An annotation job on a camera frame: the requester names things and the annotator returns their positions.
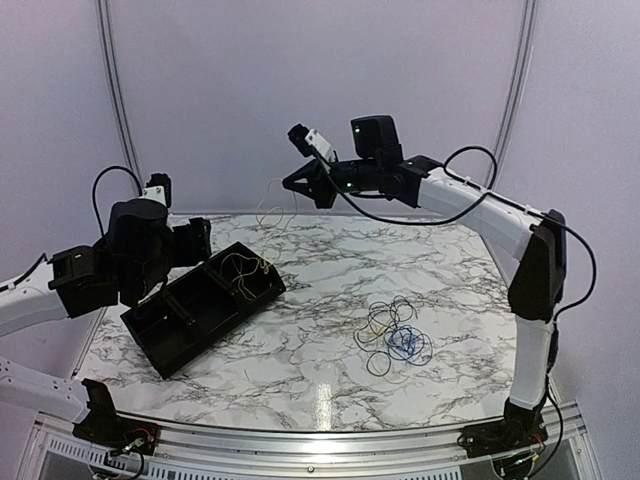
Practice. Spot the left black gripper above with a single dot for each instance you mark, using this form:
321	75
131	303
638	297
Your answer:
198	240

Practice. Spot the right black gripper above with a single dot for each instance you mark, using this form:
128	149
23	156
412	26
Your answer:
323	181

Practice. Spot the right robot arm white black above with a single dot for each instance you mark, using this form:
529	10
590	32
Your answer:
535	239

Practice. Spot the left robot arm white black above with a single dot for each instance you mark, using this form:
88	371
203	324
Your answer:
136	253

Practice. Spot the black compartment tray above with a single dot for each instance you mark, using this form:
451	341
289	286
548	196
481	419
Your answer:
195	311

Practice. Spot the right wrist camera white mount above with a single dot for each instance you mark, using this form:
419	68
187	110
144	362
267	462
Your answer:
310	142

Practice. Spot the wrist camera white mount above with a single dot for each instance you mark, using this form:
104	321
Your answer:
310	142
159	189

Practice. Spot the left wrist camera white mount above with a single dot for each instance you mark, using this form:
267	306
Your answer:
159	189

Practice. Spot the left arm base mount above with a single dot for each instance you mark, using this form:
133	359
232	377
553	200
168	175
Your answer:
116	432

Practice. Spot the aluminium front frame rail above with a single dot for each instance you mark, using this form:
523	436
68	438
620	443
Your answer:
184	451

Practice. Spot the left aluminium corner post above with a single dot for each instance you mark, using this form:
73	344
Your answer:
112	49

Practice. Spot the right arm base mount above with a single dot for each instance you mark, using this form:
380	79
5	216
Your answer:
519	427

